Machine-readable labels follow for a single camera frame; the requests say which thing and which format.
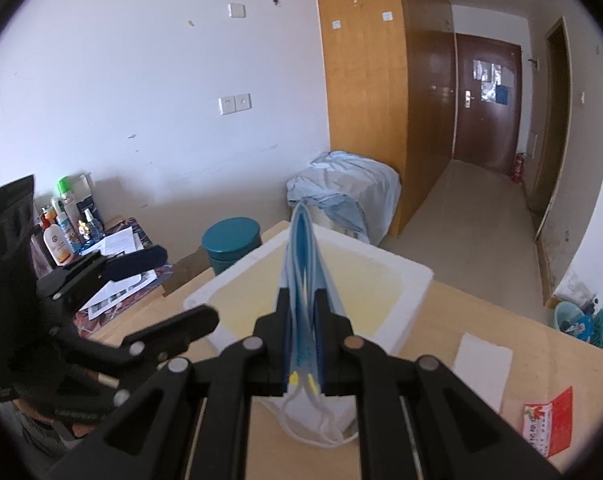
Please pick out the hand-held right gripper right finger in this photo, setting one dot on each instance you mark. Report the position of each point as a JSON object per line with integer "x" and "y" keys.
{"x": 317, "y": 332}

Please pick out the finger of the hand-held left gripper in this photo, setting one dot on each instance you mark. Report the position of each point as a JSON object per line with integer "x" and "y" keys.
{"x": 131, "y": 264}
{"x": 181, "y": 327}

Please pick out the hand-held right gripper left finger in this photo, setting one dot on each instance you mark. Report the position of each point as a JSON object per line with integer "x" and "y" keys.
{"x": 284, "y": 322}

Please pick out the white foam box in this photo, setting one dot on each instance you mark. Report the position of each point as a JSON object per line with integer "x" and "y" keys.
{"x": 381, "y": 265}

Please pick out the red and white packet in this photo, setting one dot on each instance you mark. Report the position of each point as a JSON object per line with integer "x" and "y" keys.
{"x": 549, "y": 420}

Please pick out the person's left forearm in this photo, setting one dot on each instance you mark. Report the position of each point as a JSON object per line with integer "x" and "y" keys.
{"x": 36, "y": 437}

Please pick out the white paper sheet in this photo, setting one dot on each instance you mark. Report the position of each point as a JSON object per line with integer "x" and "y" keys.
{"x": 119, "y": 242}

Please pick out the printed paper sheet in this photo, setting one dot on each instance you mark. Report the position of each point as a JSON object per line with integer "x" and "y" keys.
{"x": 116, "y": 292}

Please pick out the low table with patterned cloth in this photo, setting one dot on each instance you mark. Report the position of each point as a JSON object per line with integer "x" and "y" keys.
{"x": 131, "y": 227}

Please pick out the blue spray bottle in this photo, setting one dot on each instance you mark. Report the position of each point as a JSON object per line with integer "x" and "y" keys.
{"x": 94, "y": 227}

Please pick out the teal label bottle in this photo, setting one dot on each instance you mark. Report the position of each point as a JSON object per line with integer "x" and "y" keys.
{"x": 66, "y": 235}

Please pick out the green capped white bottle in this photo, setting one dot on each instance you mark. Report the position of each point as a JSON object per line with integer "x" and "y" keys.
{"x": 67, "y": 195}

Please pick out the pale blue cloth pile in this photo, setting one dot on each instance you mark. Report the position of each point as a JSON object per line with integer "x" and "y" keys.
{"x": 341, "y": 180}

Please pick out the wooden wardrobe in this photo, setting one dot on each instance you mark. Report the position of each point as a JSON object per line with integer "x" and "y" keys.
{"x": 366, "y": 85}

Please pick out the dark brown entrance door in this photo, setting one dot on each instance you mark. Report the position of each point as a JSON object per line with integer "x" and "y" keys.
{"x": 476, "y": 130}

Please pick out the red fire extinguisher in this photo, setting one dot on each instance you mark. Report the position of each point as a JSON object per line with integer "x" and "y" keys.
{"x": 518, "y": 170}

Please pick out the paper notices on door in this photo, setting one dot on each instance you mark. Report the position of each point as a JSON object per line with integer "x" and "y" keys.
{"x": 491, "y": 82}

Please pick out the wooden side door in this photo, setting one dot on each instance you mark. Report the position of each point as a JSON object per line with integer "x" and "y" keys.
{"x": 556, "y": 135}

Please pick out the single white wall switch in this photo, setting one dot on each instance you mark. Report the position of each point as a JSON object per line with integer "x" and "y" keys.
{"x": 236, "y": 10}

